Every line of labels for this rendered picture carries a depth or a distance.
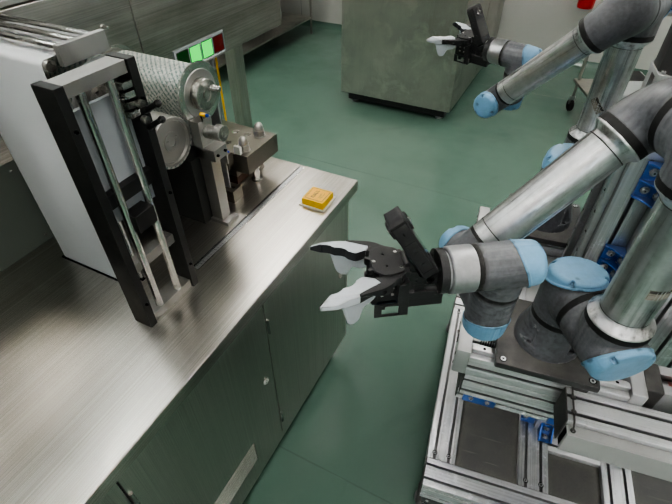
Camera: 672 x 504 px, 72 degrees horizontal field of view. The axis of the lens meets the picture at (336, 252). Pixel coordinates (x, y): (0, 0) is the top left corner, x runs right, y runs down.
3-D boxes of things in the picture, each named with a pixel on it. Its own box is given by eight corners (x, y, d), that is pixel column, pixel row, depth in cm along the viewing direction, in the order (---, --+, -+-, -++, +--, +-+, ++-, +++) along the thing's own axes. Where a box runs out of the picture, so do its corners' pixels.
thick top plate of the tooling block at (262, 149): (249, 175, 136) (246, 157, 132) (147, 145, 150) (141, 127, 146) (278, 150, 147) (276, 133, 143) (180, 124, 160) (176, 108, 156)
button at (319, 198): (322, 210, 135) (322, 203, 133) (301, 204, 137) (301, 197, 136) (333, 198, 140) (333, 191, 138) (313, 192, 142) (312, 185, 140)
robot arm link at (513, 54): (528, 80, 138) (536, 51, 133) (495, 71, 144) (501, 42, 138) (539, 73, 142) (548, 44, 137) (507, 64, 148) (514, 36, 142)
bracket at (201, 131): (230, 227, 129) (210, 126, 109) (211, 221, 131) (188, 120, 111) (240, 217, 133) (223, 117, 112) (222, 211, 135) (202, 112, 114)
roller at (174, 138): (161, 176, 109) (148, 129, 101) (85, 151, 118) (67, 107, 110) (195, 153, 117) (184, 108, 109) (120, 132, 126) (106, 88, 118)
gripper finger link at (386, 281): (368, 308, 62) (409, 280, 67) (368, 299, 61) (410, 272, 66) (343, 293, 65) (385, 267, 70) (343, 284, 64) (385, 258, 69)
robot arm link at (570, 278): (571, 288, 109) (592, 245, 100) (603, 333, 99) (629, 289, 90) (523, 293, 108) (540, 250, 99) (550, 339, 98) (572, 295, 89)
